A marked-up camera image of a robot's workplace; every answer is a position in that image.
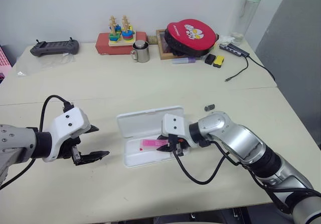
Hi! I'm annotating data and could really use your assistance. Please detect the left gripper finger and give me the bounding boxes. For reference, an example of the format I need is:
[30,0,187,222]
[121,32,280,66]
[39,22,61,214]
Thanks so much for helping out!
[75,150,110,166]
[83,124,100,135]

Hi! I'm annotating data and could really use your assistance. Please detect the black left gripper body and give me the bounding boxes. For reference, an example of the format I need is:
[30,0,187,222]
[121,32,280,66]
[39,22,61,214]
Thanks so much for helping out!
[58,136,82,166]

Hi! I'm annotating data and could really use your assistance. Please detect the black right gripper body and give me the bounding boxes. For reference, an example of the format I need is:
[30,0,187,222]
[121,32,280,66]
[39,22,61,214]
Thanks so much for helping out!
[168,134,191,157]

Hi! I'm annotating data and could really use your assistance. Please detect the white plastic case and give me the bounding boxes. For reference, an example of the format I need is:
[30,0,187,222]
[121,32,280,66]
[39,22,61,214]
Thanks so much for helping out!
[116,105,191,169]

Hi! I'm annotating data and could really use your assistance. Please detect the purple highlighter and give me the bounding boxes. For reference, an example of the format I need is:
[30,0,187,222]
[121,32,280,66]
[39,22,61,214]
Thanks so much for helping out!
[172,57,196,65]

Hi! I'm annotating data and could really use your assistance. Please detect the red cardboard box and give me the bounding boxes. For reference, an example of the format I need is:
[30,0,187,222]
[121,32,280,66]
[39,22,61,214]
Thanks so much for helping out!
[95,32,148,56]

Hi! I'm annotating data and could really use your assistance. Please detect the stainless steel mug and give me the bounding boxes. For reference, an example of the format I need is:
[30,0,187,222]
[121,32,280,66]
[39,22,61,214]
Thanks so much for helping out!
[130,40,150,63]

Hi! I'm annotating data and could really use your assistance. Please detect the clear plastic bag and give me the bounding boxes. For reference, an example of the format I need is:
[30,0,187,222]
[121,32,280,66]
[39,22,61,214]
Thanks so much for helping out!
[16,54,76,77]

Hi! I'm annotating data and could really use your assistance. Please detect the wooden colourful stacking toy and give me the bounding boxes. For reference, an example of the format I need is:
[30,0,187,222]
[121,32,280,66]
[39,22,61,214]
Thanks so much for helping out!
[107,15,136,47]

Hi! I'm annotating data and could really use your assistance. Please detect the dark grey handheld controller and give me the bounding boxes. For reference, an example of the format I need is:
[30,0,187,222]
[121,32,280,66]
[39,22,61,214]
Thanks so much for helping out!
[30,37,80,57]

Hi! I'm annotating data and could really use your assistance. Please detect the small yellow black box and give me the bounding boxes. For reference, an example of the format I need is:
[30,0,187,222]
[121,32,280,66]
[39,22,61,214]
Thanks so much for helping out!
[213,55,225,68]

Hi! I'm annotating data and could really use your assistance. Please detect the red boxing pad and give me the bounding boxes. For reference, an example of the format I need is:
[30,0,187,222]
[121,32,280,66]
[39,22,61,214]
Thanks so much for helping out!
[164,19,220,58]

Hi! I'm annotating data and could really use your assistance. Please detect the grey USB hub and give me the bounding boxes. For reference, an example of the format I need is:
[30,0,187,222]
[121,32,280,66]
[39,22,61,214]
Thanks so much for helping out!
[219,43,250,58]

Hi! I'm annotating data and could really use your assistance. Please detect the laptop with pink screen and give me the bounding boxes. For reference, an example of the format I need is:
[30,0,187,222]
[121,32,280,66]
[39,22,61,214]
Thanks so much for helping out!
[0,44,13,85]

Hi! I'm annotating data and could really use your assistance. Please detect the crumpled white tissue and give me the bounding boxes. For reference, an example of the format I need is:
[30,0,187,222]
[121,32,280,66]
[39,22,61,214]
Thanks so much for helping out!
[219,35,236,45]

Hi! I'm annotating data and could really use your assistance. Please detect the clear bottle with green lid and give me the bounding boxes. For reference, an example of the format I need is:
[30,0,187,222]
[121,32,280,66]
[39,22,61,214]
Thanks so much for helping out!
[229,0,265,45]

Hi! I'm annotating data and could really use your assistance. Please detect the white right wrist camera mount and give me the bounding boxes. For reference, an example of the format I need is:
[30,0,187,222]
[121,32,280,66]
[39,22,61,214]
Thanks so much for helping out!
[160,113,195,149]

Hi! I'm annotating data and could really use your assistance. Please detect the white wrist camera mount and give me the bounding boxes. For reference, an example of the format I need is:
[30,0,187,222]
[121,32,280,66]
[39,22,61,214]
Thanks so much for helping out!
[160,113,195,149]
[42,107,91,162]

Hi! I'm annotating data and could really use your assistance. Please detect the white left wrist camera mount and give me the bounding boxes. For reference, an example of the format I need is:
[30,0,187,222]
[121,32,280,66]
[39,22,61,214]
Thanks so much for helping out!
[42,107,91,162]

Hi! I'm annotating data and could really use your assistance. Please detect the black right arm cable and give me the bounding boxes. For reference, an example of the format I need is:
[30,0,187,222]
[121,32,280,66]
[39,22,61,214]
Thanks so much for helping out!
[168,133,321,214]

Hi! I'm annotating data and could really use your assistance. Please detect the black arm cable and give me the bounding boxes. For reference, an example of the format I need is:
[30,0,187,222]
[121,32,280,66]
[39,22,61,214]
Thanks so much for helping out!
[168,133,321,214]
[0,95,75,191]

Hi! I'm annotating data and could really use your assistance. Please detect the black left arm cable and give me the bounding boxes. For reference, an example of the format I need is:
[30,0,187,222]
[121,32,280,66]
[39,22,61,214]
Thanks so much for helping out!
[0,95,75,191]

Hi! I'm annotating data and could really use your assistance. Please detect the black cable with USB plug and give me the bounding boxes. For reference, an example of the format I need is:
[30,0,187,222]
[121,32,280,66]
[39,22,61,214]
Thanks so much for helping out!
[224,56,249,83]

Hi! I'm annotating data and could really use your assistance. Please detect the wooden picture frame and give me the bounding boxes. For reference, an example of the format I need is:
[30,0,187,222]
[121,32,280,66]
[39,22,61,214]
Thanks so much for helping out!
[155,29,201,61]

